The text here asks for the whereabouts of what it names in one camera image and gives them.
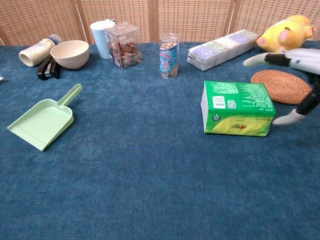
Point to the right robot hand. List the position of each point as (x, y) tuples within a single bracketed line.
[(300, 60)]

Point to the green tissue pack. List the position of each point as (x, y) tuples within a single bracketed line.
[(237, 107)]

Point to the long multipack of tissue packets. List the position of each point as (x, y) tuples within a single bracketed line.
[(220, 51)]

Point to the yellow plush toy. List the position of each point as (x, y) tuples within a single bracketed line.
[(287, 32)]

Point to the woven rattan coaster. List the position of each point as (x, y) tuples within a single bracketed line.
[(282, 86)]

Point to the clear cylinder snack jar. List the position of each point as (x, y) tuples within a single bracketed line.
[(169, 56)]

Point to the woven folding screen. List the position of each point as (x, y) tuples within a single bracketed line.
[(160, 17)]

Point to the clear box of brown cookies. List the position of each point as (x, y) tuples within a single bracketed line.
[(123, 47)]

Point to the light blue plastic cup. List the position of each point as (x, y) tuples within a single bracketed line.
[(98, 40)]

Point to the beige ribbed bowl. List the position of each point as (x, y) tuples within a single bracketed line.
[(70, 53)]

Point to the black stapler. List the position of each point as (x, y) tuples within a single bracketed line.
[(47, 68)]

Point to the light green dustpan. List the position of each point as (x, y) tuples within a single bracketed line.
[(45, 120)]

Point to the cream squeeze bottle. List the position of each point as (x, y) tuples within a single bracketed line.
[(36, 52)]

